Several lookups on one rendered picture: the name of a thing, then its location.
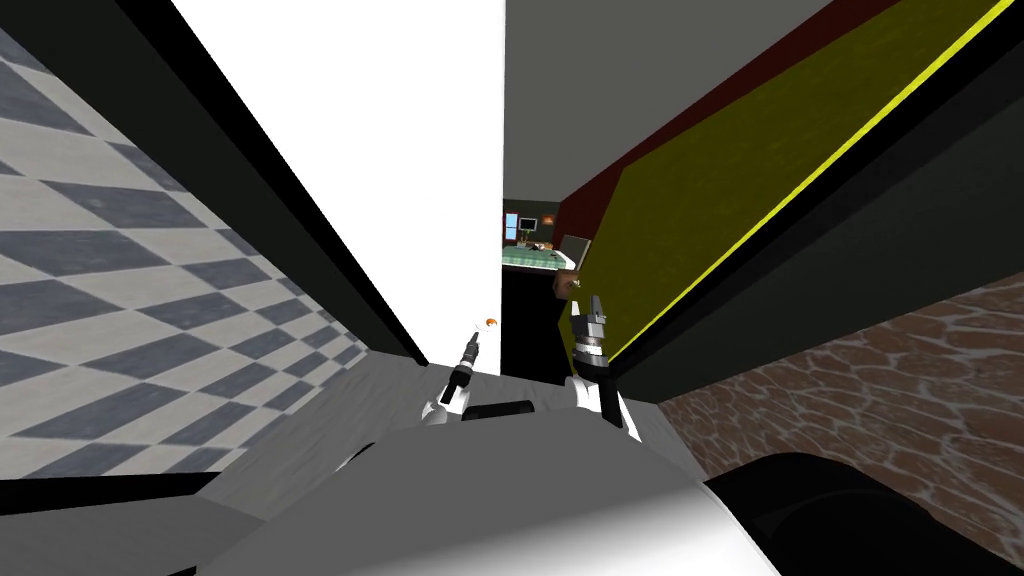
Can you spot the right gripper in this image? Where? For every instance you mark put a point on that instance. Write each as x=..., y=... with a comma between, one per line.
x=590, y=327

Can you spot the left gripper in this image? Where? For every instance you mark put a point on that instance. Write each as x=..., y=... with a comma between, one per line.
x=470, y=354

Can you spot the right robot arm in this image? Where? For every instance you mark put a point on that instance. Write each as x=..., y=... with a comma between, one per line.
x=840, y=520

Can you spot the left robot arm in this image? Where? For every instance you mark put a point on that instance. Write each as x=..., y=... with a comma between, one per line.
x=453, y=390

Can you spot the brown door knob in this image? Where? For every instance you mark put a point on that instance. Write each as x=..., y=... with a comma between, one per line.
x=566, y=283

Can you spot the orange and white door knob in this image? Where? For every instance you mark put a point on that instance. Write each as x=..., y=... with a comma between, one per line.
x=490, y=322

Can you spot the bed with green cover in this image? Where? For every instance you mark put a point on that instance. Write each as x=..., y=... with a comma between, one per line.
x=540, y=256

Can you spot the dark monitor screen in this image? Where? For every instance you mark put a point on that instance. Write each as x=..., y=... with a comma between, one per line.
x=528, y=223

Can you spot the blue window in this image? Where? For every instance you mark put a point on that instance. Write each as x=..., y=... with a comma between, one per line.
x=511, y=226

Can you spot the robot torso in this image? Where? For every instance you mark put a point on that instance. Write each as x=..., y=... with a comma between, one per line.
x=496, y=496

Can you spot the white door leaf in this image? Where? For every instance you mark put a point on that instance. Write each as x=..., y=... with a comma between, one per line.
x=384, y=160

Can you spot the olive yellow door leaf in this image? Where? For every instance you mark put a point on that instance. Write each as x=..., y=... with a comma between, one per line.
x=760, y=160

